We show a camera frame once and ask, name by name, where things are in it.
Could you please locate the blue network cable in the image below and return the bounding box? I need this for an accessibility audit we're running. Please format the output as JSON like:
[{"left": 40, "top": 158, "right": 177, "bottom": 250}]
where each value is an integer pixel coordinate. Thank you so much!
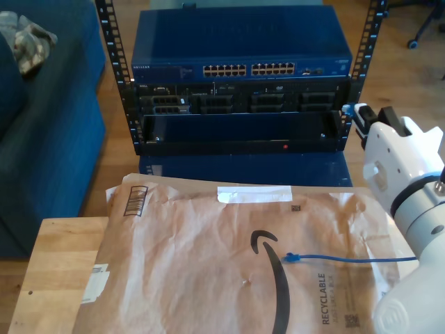
[{"left": 281, "top": 103, "right": 418, "bottom": 264}]

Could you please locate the black rack server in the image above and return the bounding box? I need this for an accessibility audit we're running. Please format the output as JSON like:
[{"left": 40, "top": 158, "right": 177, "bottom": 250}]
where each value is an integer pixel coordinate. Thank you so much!
[{"left": 134, "top": 80, "right": 350, "bottom": 116}]

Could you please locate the blue network switch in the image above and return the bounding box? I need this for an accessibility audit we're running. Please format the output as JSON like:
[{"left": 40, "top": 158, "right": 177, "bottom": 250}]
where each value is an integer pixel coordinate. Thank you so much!
[{"left": 131, "top": 8, "right": 353, "bottom": 84}]

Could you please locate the blue sofa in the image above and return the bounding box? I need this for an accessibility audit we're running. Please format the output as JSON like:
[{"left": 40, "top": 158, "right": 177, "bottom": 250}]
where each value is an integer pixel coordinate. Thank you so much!
[{"left": 0, "top": 0, "right": 107, "bottom": 261}]

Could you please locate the camouflage cloth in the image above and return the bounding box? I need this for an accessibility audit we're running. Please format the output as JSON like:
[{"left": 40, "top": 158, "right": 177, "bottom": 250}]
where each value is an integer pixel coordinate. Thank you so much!
[{"left": 0, "top": 10, "right": 58, "bottom": 76}]

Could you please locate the brown paper mailer envelope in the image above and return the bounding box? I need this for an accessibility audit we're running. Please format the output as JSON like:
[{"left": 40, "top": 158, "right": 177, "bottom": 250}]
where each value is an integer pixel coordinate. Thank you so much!
[{"left": 71, "top": 173, "right": 418, "bottom": 334}]

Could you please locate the black rack frame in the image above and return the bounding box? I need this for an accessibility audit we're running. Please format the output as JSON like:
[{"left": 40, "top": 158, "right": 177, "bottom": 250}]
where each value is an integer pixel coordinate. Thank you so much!
[{"left": 95, "top": 0, "right": 389, "bottom": 157}]

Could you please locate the black office chair base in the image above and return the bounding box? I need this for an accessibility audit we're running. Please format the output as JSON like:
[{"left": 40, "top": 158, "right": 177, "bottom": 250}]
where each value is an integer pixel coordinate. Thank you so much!
[{"left": 387, "top": 0, "right": 445, "bottom": 49}]

